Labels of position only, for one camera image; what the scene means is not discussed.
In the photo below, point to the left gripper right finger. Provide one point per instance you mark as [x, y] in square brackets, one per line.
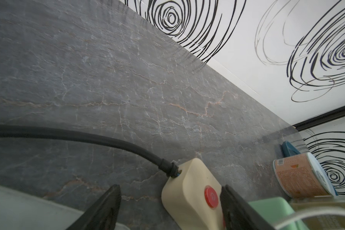
[238, 214]

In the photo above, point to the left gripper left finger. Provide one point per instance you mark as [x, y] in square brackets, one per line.
[103, 213]

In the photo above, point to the mint green usb charger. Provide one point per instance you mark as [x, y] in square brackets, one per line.
[272, 209]

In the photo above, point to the cream power strip red sockets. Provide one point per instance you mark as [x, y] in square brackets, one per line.
[192, 198]

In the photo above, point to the far left yellow keyboard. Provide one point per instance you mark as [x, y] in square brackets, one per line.
[20, 211]

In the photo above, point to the teal tray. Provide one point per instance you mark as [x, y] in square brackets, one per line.
[289, 150]

